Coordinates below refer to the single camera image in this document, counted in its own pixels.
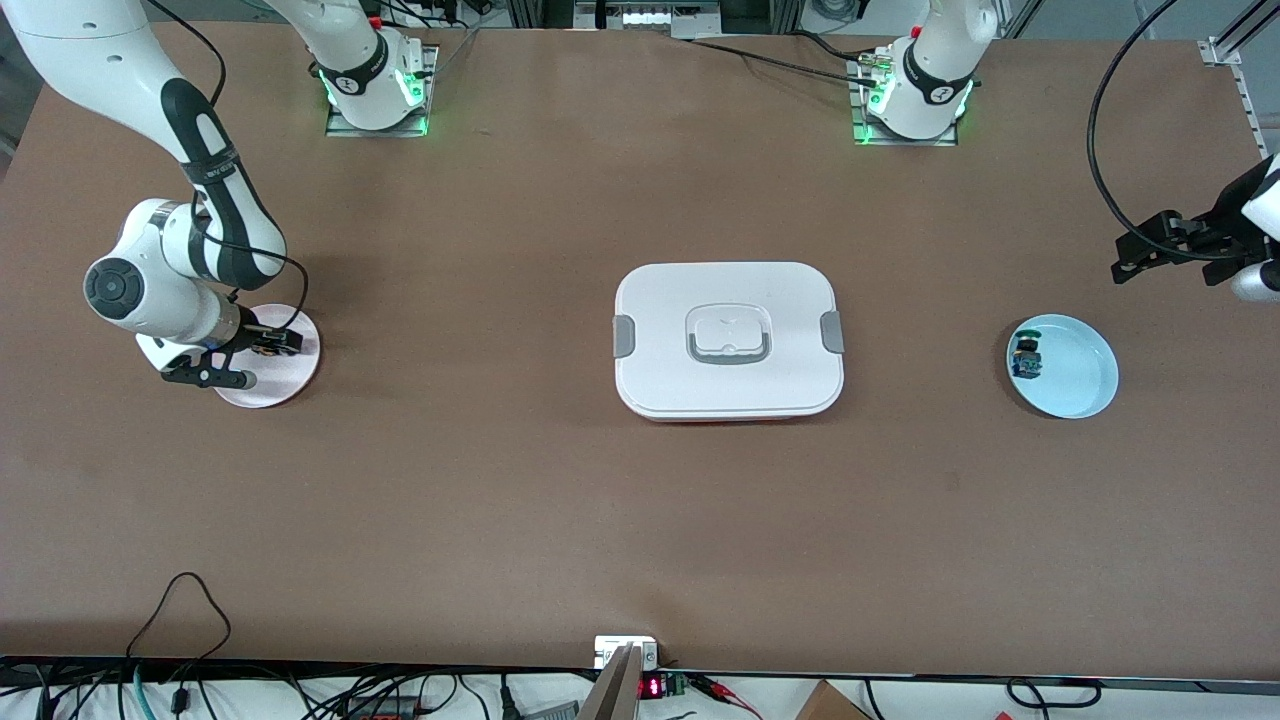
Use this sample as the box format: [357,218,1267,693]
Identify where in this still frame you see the white lunch box grey clips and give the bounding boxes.
[612,261,846,423]

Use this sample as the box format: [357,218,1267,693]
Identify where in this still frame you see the white socket box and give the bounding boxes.
[594,636,661,671]

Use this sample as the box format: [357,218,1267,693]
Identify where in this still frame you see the brown cardboard box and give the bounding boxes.
[795,680,873,720]

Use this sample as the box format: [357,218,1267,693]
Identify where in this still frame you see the white round plate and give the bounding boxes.
[212,303,322,410]

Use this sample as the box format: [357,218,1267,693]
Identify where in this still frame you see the light blue round plate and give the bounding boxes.
[1005,313,1120,420]

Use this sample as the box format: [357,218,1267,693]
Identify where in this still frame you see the white device with lights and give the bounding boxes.
[575,0,721,36]

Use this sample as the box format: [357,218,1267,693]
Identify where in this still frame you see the red clip leads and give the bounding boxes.
[690,675,763,720]

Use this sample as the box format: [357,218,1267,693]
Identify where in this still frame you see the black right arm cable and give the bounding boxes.
[145,0,309,336]

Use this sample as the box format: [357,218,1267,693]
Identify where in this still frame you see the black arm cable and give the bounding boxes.
[145,0,309,336]
[1086,0,1263,263]

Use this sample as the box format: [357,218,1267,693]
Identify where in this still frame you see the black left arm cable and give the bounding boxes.
[1086,0,1263,263]

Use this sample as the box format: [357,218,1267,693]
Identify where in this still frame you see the aluminium frame rail with bracket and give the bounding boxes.
[1198,0,1280,161]

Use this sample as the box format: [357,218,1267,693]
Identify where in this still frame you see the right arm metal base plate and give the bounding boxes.
[325,45,441,139]

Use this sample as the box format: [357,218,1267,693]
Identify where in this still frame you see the thin black looped cable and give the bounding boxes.
[125,571,233,681]

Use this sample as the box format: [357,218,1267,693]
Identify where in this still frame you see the black base power cable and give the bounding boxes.
[680,35,886,89]

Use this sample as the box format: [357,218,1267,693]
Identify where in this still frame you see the thick black looped cable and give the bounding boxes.
[1005,678,1103,709]

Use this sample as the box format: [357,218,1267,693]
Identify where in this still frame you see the aluminium camera pole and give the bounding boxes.
[575,645,646,720]

